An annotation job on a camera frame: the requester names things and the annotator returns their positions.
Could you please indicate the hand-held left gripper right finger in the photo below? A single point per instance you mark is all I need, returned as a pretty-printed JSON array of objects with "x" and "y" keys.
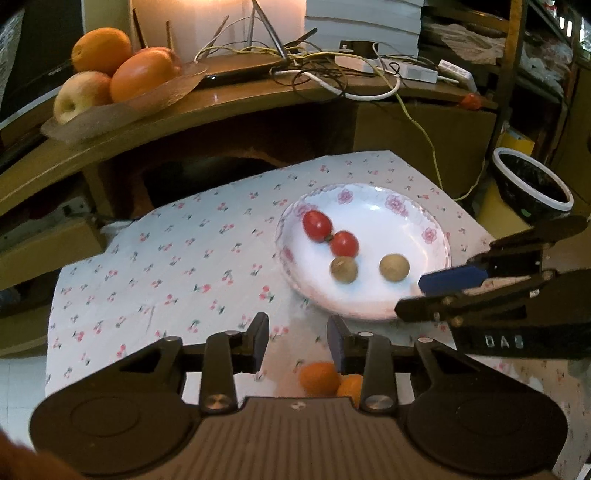
[{"x": 337, "y": 344}]

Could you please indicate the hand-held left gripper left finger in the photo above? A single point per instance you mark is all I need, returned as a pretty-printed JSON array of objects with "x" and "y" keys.
[{"x": 259, "y": 341}]

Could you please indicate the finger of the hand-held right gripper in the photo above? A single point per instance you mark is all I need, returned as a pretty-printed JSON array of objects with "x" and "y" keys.
[
  {"x": 455, "y": 278},
  {"x": 429, "y": 307}
]

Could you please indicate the small orange kumquat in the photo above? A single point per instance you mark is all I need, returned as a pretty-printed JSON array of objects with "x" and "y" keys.
[
  {"x": 318, "y": 378},
  {"x": 351, "y": 390}
]

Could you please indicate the white floral plate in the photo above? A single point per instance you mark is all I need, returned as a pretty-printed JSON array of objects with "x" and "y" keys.
[{"x": 374, "y": 217}]

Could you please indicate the round green-brown fruit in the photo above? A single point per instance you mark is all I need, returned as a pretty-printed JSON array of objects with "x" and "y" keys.
[
  {"x": 344, "y": 270},
  {"x": 394, "y": 267}
]

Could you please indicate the red cherry tomato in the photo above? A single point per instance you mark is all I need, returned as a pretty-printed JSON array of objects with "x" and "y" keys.
[
  {"x": 344, "y": 244},
  {"x": 316, "y": 225}
]

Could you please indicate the yellow box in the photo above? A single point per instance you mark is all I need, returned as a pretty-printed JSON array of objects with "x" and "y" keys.
[{"x": 505, "y": 184}]

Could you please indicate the cherry print tablecloth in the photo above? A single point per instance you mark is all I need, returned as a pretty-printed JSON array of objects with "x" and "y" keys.
[{"x": 184, "y": 258}]

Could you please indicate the white bin with black bag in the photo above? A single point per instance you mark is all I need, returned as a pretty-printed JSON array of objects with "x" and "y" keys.
[{"x": 531, "y": 184}]

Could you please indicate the small red tomato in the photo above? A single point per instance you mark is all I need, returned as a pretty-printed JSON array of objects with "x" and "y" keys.
[{"x": 471, "y": 101}]

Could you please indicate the white power strip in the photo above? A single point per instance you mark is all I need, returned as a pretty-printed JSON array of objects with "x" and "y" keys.
[{"x": 457, "y": 71}]

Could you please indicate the white power adapter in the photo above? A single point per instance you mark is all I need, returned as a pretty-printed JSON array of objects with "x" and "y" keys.
[{"x": 419, "y": 73}]

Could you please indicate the cardboard box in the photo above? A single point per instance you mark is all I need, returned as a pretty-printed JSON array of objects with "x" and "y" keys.
[{"x": 46, "y": 249}]

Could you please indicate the wooden desk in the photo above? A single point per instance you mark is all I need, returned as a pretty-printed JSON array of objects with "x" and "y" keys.
[{"x": 258, "y": 101}]

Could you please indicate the black power adapter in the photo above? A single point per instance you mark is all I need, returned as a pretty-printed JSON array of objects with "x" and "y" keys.
[{"x": 358, "y": 47}]

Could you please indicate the clear glass fruit tray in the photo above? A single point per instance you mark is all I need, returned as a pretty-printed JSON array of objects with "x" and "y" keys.
[{"x": 152, "y": 99}]

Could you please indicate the stack of white books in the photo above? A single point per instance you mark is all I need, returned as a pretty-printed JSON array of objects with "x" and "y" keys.
[{"x": 364, "y": 25}]

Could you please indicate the large oval orange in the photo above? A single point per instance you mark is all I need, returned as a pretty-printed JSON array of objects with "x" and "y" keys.
[{"x": 143, "y": 74}]

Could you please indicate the pale yellow apple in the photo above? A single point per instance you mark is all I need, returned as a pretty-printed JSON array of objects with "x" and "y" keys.
[{"x": 81, "y": 96}]

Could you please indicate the lit white lamp shade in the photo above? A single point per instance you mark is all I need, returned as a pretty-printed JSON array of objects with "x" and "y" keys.
[{"x": 189, "y": 23}]

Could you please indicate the round orange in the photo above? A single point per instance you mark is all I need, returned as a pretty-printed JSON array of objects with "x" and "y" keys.
[{"x": 102, "y": 48}]

